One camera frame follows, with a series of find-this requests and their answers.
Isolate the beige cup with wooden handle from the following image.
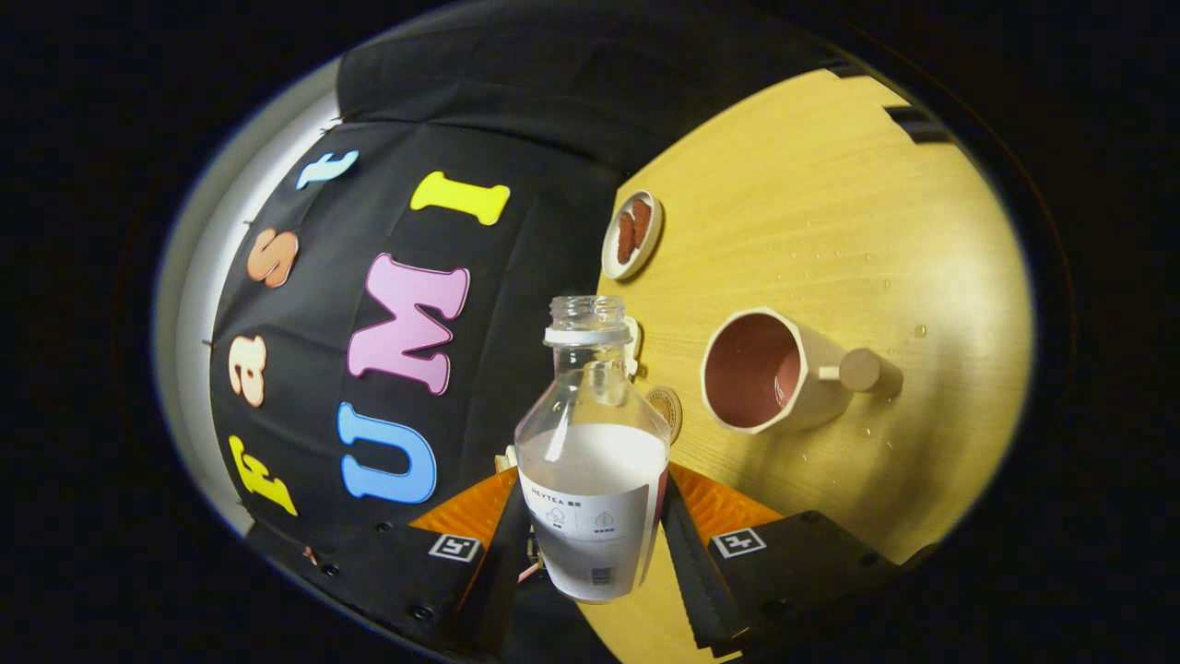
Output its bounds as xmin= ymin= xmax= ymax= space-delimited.
xmin=701 ymin=307 xmax=904 ymax=435

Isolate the round white plate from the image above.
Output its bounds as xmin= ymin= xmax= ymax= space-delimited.
xmin=601 ymin=190 xmax=665 ymax=281

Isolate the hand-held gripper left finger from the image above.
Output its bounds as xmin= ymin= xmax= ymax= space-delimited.
xmin=265 ymin=468 xmax=534 ymax=658

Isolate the wooden table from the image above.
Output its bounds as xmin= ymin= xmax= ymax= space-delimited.
xmin=576 ymin=66 xmax=1035 ymax=664

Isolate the black backdrop cloth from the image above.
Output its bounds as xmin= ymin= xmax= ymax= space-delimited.
xmin=210 ymin=0 xmax=849 ymax=664

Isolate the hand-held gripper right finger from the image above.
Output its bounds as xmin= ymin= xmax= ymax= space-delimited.
xmin=659 ymin=464 xmax=900 ymax=660

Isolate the clear juice bottle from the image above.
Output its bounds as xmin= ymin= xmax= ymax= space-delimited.
xmin=514 ymin=295 xmax=672 ymax=604

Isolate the round wooden coaster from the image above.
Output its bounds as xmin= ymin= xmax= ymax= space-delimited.
xmin=645 ymin=385 xmax=684 ymax=445

